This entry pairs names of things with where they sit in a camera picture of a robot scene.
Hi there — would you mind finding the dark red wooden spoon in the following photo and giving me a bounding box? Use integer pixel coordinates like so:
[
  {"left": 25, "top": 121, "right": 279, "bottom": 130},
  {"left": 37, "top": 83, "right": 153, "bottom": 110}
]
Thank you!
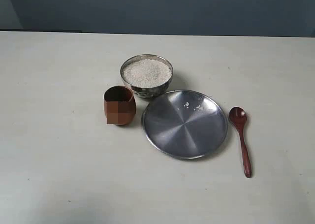
[{"left": 229, "top": 107, "right": 252, "bottom": 178}]

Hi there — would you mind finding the steel bowl of rice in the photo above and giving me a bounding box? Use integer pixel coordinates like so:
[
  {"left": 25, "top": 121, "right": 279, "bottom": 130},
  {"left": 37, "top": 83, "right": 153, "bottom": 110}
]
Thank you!
[{"left": 120, "top": 54, "right": 174, "bottom": 98}]

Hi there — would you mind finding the brown wooden cup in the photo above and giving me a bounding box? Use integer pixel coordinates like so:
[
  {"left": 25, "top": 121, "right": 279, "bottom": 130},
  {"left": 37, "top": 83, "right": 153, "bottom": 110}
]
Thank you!
[{"left": 104, "top": 86, "right": 136, "bottom": 126}]

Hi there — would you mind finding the round steel plate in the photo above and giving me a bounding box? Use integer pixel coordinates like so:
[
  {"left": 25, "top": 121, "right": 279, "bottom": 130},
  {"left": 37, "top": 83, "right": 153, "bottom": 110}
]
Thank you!
[{"left": 141, "top": 90, "right": 228, "bottom": 160}]

